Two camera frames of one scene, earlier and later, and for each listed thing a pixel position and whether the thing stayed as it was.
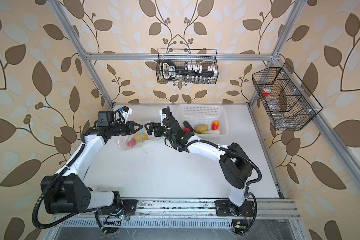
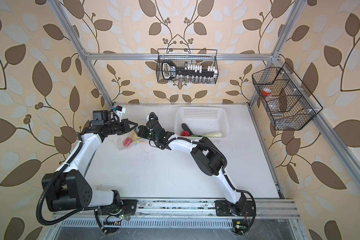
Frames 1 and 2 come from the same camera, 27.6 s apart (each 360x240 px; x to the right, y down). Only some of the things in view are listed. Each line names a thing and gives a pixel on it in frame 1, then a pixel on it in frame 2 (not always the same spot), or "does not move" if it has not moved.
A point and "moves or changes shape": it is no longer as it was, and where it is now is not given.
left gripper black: (129, 126) does not move
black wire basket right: (289, 105) does not move
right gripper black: (159, 127) -> (143, 130)
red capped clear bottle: (269, 98) does not move
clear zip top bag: (133, 142) moves or changes shape
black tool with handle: (169, 70) does not move
